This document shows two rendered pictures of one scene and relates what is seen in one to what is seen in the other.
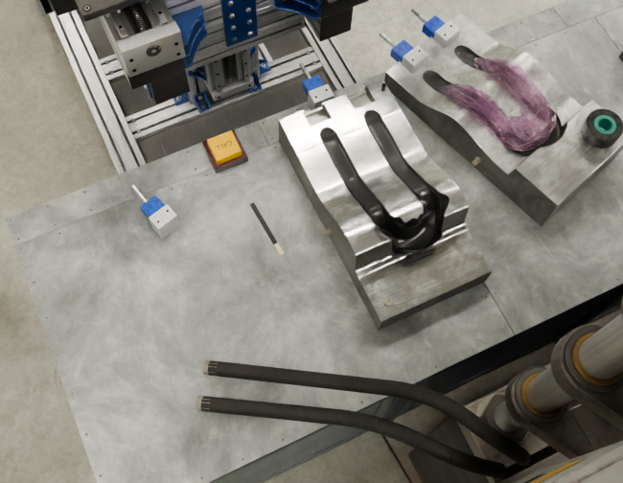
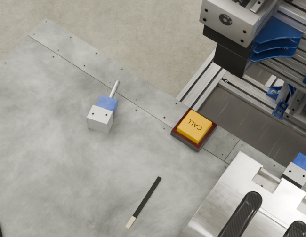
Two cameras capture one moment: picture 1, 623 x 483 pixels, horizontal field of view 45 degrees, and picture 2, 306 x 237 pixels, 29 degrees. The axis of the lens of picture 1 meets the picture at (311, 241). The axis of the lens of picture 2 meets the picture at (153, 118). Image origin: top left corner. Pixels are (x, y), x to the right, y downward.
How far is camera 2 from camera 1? 0.60 m
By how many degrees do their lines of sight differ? 26
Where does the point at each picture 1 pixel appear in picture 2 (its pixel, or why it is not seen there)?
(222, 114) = (284, 131)
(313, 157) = (222, 200)
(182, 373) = not seen: outside the picture
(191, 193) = (141, 126)
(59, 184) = (164, 62)
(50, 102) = not seen: hidden behind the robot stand
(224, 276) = (81, 192)
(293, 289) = not seen: outside the picture
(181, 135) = (245, 113)
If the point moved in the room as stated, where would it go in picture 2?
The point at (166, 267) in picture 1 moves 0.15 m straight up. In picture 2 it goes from (65, 144) to (58, 114)
